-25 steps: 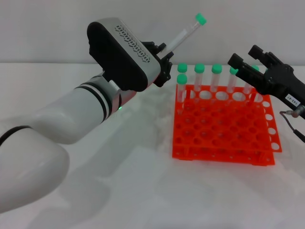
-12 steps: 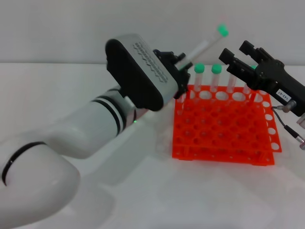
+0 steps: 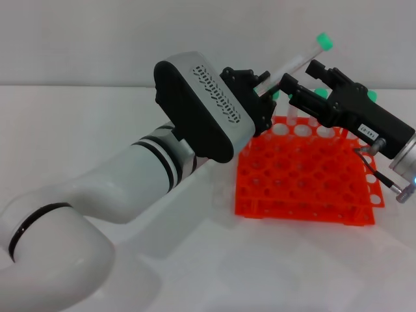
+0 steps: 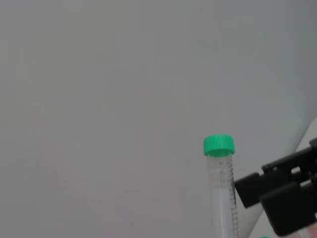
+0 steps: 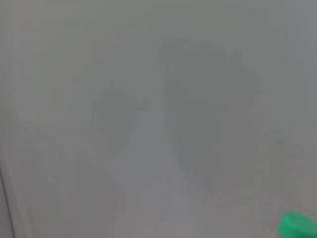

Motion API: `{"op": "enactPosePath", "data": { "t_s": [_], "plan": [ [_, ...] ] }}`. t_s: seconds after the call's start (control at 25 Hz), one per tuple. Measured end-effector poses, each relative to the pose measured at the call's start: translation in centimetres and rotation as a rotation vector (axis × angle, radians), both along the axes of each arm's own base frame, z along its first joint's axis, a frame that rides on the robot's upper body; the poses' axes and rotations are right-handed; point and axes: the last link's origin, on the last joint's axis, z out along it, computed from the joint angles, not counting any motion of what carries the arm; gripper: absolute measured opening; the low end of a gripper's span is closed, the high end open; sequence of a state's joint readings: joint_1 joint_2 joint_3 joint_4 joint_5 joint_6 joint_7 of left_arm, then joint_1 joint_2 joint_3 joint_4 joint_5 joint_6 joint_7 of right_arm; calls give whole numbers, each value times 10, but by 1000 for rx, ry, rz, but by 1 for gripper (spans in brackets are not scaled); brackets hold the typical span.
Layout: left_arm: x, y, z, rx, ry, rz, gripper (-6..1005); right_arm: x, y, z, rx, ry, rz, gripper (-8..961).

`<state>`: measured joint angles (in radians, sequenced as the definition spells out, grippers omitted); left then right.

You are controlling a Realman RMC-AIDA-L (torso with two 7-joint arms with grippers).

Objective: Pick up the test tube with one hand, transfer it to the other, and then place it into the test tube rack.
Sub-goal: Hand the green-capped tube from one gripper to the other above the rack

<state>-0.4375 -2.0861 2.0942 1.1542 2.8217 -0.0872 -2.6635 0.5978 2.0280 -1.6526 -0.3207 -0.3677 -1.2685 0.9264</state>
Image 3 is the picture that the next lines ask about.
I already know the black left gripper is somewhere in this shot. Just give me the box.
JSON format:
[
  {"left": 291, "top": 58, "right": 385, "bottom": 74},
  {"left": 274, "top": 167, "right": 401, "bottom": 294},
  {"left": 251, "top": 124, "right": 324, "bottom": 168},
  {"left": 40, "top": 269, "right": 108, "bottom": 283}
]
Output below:
[{"left": 219, "top": 66, "right": 278, "bottom": 138}]

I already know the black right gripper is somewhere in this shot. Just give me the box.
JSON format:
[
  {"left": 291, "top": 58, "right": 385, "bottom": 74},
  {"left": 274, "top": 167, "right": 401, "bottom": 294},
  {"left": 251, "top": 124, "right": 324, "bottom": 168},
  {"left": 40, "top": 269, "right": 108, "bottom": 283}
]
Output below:
[{"left": 279, "top": 58, "right": 416, "bottom": 161}]

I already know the orange test tube rack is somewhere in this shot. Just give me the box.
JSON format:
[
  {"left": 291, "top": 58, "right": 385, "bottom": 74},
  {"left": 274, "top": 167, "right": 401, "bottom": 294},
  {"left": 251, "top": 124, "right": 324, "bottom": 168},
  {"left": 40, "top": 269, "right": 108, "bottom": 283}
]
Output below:
[{"left": 233, "top": 114, "right": 385, "bottom": 228}]

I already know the grey and black camera housing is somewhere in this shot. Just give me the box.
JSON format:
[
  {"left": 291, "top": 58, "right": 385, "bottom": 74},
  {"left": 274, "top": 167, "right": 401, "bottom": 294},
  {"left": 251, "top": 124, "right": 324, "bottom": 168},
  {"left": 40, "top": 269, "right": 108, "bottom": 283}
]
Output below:
[{"left": 153, "top": 51, "right": 256, "bottom": 164}]

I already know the black cable with metal plugs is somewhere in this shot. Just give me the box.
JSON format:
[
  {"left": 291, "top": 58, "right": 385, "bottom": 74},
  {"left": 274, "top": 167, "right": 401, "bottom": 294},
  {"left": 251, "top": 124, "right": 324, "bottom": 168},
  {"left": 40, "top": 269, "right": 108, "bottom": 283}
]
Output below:
[{"left": 354, "top": 138, "right": 416, "bottom": 204}]

